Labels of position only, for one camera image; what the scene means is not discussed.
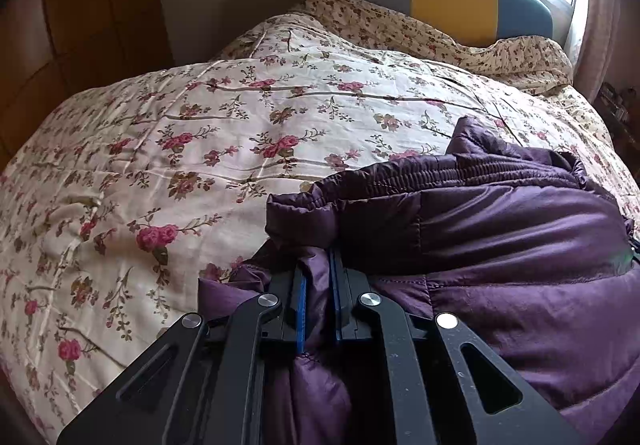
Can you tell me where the wooden wardrobe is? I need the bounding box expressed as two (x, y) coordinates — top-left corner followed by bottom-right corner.
(0, 0), (175, 171)

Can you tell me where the cluttered wooden desk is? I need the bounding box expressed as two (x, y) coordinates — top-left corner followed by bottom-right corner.
(597, 81), (640, 161)

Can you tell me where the large-print floral quilt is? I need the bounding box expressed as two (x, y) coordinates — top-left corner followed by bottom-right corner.
(0, 12), (633, 441)

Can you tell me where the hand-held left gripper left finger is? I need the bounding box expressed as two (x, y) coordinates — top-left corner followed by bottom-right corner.
(57, 267), (308, 445)

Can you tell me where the pink patterned curtain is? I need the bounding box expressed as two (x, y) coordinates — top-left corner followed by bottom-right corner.
(572, 0), (640, 103)

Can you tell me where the purple puffer jacket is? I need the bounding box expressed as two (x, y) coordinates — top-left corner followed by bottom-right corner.
(197, 116), (640, 445)

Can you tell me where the floral pillow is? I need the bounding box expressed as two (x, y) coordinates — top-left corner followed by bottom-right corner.
(295, 0), (575, 96)

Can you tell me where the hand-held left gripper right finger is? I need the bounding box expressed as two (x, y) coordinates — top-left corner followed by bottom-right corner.
(327, 247), (596, 445)

